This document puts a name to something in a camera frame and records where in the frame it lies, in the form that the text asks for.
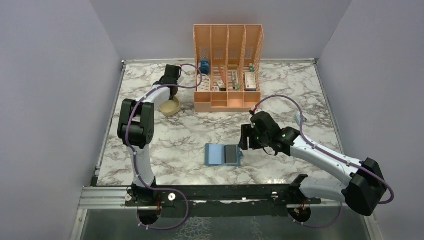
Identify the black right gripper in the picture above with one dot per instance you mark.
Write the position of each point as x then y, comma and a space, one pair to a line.
247, 130

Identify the teal leather card holder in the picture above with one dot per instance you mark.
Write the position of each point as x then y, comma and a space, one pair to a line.
215, 155

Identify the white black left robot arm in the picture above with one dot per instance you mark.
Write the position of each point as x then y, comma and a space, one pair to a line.
136, 128

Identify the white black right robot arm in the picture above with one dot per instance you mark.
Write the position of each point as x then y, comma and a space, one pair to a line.
358, 184

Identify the white rounded label card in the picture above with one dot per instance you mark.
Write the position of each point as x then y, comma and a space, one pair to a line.
203, 83

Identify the beige oval tray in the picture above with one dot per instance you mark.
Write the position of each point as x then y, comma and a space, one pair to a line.
170, 107

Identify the light blue small clip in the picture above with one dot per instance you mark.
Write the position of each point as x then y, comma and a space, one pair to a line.
299, 118

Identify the blue tape roll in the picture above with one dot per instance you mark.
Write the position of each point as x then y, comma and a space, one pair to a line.
204, 66

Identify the white red box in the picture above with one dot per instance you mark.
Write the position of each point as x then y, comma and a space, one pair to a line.
250, 84

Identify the orange desk file organizer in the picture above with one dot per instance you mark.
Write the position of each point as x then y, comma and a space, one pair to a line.
228, 47

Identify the pens in organizer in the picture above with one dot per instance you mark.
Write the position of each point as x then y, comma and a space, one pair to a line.
235, 80

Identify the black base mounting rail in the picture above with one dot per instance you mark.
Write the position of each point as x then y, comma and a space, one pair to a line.
215, 201

